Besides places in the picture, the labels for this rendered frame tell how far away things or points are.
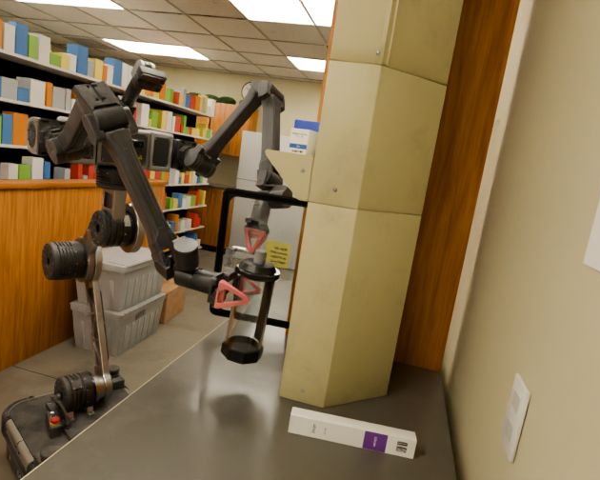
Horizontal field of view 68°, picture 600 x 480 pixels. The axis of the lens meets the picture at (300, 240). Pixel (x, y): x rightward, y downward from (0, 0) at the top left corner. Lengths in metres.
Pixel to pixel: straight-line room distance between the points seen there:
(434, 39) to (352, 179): 0.35
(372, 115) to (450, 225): 0.49
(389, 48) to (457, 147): 0.44
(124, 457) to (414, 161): 0.83
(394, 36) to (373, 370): 0.76
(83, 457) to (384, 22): 0.99
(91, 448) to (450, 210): 1.03
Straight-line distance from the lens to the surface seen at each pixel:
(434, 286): 1.37
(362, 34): 1.01
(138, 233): 1.83
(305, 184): 0.98
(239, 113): 1.74
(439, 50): 1.10
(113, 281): 3.20
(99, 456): 0.93
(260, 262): 1.05
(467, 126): 1.34
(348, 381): 1.12
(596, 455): 0.56
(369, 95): 0.98
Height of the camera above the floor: 1.49
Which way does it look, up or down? 10 degrees down
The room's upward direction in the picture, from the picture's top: 8 degrees clockwise
